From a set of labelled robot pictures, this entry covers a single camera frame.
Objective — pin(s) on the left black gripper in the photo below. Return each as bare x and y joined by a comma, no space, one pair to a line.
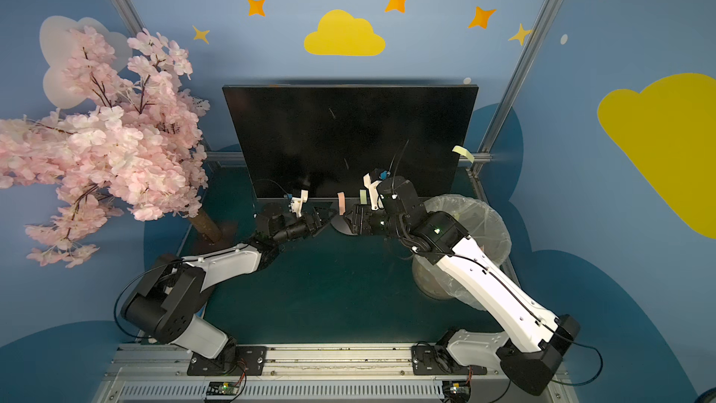
312,220

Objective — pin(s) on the small circuit board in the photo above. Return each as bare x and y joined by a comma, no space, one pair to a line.
456,392
222,390

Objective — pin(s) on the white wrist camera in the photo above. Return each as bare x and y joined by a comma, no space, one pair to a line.
297,202
371,182

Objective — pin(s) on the aluminium mounting rail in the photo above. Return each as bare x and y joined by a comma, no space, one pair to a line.
333,372

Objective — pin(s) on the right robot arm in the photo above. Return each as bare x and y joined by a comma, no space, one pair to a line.
533,341

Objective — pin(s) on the black computer monitor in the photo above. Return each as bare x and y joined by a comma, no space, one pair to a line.
325,138

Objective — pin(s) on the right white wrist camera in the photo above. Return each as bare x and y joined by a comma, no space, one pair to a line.
371,182

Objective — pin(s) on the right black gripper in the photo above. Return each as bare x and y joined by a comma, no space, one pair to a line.
361,218

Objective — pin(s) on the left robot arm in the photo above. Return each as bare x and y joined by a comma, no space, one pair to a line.
167,298

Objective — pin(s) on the pink sticky note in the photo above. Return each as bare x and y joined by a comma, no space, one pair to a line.
341,201

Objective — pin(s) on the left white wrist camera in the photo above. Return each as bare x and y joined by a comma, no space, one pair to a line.
297,202

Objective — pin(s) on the right aluminium frame post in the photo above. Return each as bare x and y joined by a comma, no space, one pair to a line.
545,18

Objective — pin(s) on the left small circuit board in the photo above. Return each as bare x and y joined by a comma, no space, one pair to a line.
222,390

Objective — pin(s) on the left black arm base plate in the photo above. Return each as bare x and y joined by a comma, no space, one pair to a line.
234,360

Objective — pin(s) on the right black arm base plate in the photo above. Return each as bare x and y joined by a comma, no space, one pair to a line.
428,359

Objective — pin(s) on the green sticky note monitor edge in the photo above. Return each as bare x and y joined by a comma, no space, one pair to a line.
464,153

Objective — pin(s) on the round grey monitor stand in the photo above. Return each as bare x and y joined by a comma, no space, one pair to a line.
339,225

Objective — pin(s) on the right small circuit board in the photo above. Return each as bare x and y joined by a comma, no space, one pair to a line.
456,392

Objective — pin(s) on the brown tree trunk base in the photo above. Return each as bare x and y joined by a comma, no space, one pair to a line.
213,234

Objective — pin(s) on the pink cherry blossom tree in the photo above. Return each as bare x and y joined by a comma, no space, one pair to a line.
140,145

